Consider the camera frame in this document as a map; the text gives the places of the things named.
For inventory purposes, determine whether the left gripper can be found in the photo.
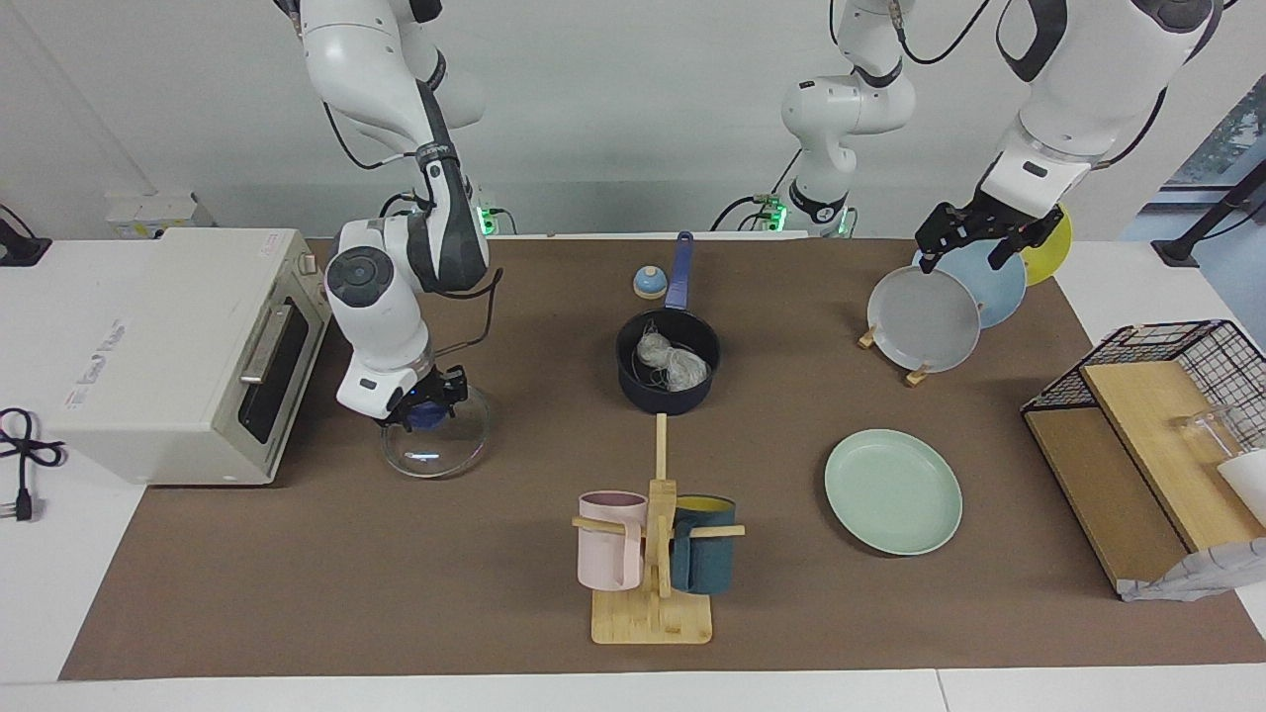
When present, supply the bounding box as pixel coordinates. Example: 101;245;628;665
914;194;1065;274

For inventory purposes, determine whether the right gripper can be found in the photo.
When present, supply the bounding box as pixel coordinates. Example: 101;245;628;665
380;366;469;433

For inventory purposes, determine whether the glass lid with blue knob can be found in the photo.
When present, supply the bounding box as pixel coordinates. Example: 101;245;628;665
380;384;492;481

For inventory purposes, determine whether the light blue plate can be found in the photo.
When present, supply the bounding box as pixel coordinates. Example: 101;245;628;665
911;237;1029;330

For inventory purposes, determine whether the yellow plate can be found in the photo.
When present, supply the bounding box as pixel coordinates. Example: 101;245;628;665
1019;203;1074;289

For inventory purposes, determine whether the grey plate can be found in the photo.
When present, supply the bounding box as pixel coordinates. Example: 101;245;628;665
867;264;983;375

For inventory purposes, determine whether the wooden plate rack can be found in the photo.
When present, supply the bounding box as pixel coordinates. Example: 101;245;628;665
858;321;934;388

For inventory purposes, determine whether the white vermicelli bundle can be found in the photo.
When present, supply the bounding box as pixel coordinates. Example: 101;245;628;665
635;330;711;393

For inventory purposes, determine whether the light green plate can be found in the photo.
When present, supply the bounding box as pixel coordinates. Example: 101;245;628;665
823;427;964;558

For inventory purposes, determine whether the black stand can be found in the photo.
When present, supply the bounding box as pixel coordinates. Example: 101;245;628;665
0;203;53;267
1149;158;1266;269

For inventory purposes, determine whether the pink mug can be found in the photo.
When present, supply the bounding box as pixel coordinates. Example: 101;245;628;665
577;490;650;593

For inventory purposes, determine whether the window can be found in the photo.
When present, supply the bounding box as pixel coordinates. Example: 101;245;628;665
1159;77;1266;191

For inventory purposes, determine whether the white toaster oven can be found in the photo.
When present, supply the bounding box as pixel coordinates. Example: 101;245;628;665
46;226;333;488

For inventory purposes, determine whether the brown wooden board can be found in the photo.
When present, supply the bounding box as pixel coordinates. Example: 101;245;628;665
1023;406;1190;596

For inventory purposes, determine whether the clear glass cup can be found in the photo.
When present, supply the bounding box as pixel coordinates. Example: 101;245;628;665
1171;403;1249;463

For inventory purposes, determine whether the wooden mug rack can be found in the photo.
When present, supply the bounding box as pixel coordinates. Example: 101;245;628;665
571;413;746;647

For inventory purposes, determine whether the dark teal mug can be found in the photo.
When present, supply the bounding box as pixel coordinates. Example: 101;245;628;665
670;494;739;595

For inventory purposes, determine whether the white cup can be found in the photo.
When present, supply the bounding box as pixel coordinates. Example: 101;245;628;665
1216;449;1266;527

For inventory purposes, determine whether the grey cloth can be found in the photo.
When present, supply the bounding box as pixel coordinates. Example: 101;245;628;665
1117;536;1266;603

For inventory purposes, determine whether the black wire basket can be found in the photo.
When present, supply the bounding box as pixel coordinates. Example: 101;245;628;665
1020;318;1266;454

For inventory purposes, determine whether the dark blue pot with handle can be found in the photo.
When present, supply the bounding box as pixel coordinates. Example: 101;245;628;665
614;231;722;415

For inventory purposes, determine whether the black power cable with plug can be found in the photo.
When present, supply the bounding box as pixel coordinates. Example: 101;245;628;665
0;406;69;524

